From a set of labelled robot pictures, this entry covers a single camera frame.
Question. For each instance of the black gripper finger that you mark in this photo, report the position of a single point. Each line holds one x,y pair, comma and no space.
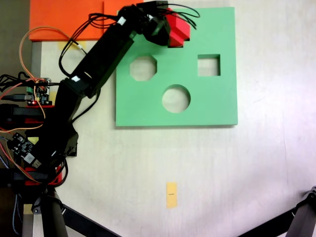
160,37

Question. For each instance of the red cross columnar block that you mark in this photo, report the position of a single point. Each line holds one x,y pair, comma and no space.
180,29

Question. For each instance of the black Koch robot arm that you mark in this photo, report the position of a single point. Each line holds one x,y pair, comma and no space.
106,54

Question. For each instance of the large flat orange block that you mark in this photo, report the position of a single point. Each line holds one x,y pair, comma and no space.
61,14

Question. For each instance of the green shape sorter board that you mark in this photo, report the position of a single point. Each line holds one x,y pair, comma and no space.
209,103

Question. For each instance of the yellow masking tape piece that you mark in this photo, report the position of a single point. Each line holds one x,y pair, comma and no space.
33,140
53,96
64,46

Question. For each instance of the circuit board with green terminal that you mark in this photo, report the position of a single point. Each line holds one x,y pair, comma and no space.
40,90

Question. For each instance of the black table clamp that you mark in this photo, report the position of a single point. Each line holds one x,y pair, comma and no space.
22,112
19,177

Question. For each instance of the yellow tape strip with mark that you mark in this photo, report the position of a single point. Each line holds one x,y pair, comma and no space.
171,197

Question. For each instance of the black circuit board with chips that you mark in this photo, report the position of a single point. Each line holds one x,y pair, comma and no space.
23,146

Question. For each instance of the black tripod leg with hub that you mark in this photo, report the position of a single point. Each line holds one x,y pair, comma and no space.
54,222

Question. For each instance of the red arm base mount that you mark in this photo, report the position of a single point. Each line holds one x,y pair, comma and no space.
58,175

